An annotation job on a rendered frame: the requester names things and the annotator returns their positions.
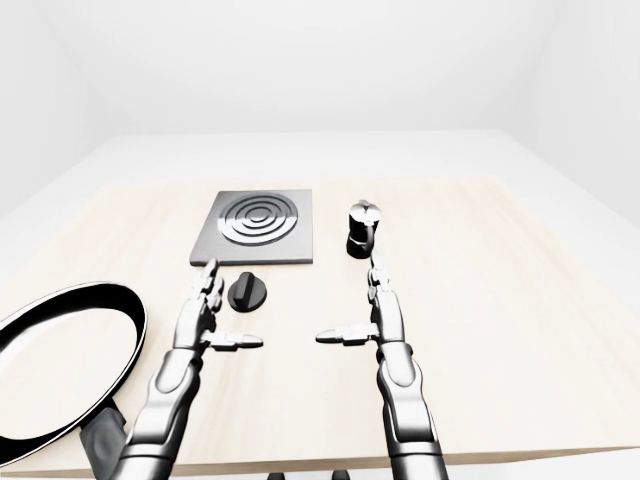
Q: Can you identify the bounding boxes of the black silver moka pot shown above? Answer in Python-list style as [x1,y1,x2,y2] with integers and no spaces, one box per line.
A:
[345,199,383,260]

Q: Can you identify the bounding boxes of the black frying pan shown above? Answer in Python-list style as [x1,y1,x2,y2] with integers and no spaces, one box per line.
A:
[0,282,149,476]

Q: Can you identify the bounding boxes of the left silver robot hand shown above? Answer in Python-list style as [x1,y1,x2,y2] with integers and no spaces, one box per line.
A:
[170,257,265,353]

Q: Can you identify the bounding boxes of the round black stove knob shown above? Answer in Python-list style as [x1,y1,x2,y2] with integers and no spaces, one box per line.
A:
[227,271,268,314]

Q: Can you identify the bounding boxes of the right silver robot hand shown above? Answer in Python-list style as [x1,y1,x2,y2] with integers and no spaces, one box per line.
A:
[314,252,407,348]

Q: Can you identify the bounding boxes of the flat dark stove plate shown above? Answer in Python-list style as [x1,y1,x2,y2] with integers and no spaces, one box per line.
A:
[189,188,314,267]

